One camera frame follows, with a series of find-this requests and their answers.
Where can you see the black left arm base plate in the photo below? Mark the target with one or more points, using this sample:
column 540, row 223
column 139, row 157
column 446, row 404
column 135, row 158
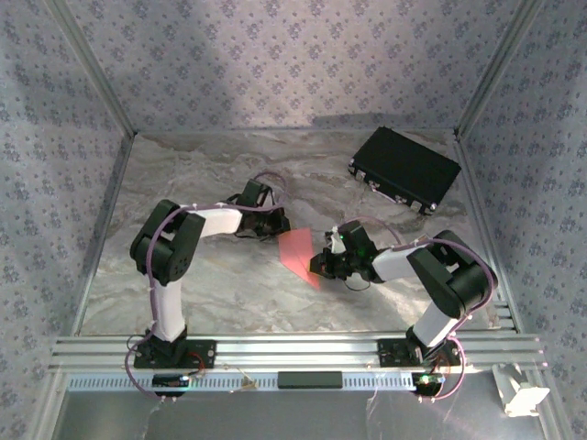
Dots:
column 204, row 355

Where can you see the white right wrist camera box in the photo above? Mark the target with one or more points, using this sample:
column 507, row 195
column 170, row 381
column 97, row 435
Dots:
column 337, row 245

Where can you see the aluminium side rail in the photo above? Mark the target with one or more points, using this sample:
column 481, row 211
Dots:
column 474, row 183
column 104, row 229

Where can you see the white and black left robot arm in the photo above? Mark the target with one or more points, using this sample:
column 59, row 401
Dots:
column 165, row 243

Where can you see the white plastic bracket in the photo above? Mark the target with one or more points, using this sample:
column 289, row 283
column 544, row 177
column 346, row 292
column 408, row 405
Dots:
column 523, row 396

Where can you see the aluminium frame post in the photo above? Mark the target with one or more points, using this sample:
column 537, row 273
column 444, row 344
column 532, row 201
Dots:
column 95, row 69
column 501, row 69

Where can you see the black hard case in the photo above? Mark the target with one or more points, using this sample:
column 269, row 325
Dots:
column 403, row 165

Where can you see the small circuit board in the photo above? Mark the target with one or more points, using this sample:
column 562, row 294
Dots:
column 426, row 381
column 167, row 380

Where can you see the pink paper sheet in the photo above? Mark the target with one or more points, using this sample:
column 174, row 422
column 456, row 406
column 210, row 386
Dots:
column 295, row 249

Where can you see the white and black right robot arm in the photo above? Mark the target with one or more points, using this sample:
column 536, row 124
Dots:
column 454, row 275

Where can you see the small tan connector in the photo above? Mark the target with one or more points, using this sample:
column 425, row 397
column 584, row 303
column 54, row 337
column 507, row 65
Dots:
column 249, row 384

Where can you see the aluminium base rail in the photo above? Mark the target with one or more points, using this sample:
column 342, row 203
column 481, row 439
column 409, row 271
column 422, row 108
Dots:
column 298, row 353

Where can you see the black rectangular bar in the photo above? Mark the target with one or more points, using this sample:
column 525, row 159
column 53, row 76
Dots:
column 309, row 380

